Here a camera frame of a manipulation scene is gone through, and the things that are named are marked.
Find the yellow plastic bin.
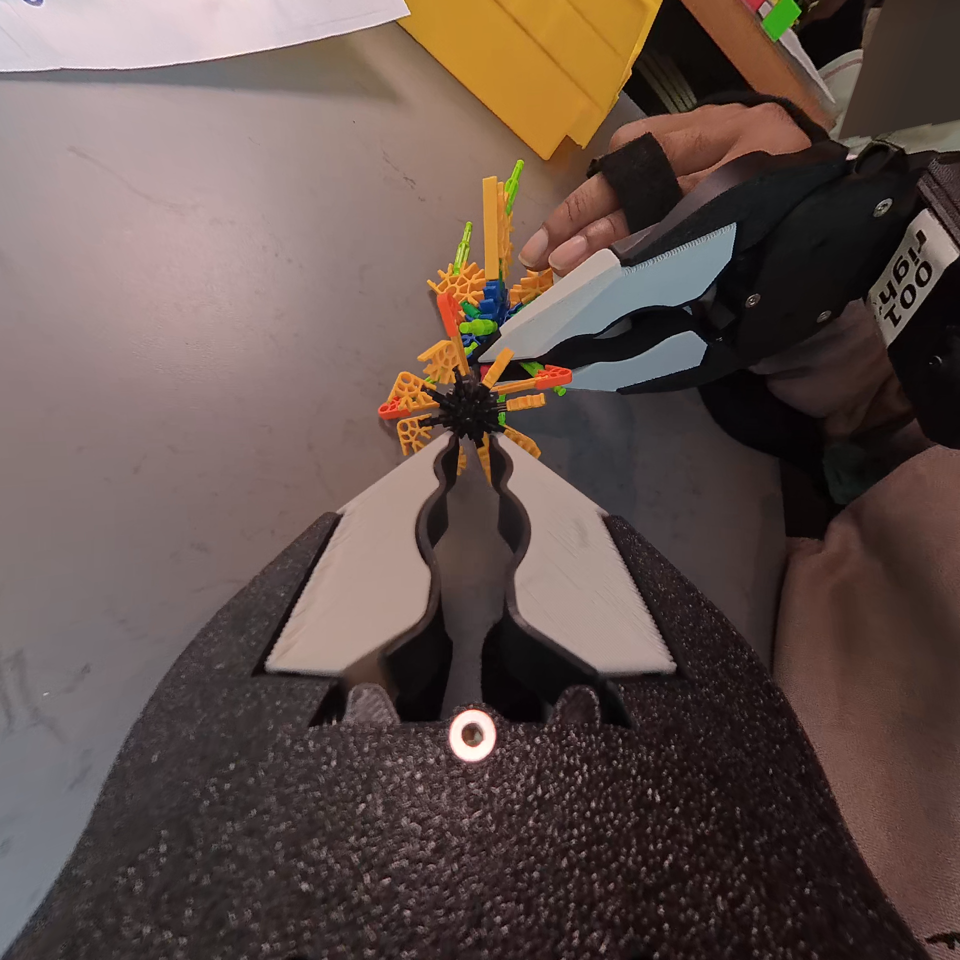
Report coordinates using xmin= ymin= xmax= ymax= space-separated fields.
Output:
xmin=397 ymin=0 xmax=665 ymax=160

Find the yellow black toy wheel assembly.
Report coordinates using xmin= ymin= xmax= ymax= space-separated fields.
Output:
xmin=377 ymin=291 xmax=573 ymax=485

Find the person's right hand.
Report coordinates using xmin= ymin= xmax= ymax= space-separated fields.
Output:
xmin=519 ymin=99 xmax=816 ymax=274

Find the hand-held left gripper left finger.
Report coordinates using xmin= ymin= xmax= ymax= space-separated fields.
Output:
xmin=264 ymin=433 xmax=460 ymax=723

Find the person's torso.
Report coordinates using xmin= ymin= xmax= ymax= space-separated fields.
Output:
xmin=772 ymin=442 xmax=960 ymax=960

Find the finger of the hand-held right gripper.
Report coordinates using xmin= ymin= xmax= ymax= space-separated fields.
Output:
xmin=558 ymin=330 xmax=711 ymax=395
xmin=477 ymin=223 xmax=738 ymax=365

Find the large blue green toy assembly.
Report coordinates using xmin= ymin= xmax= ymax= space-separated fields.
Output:
xmin=427 ymin=221 xmax=569 ymax=397

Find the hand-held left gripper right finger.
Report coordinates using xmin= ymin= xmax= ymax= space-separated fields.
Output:
xmin=483 ymin=435 xmax=678 ymax=721

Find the pink green block pair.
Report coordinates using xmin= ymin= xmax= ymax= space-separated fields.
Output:
xmin=750 ymin=0 xmax=802 ymax=40

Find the person's right forearm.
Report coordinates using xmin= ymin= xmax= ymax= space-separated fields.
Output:
xmin=697 ymin=300 xmax=925 ymax=455

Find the white instruction sheet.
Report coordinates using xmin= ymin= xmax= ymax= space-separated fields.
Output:
xmin=0 ymin=0 xmax=412 ymax=74

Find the grey desk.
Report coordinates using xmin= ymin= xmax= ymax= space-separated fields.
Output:
xmin=0 ymin=22 xmax=789 ymax=931

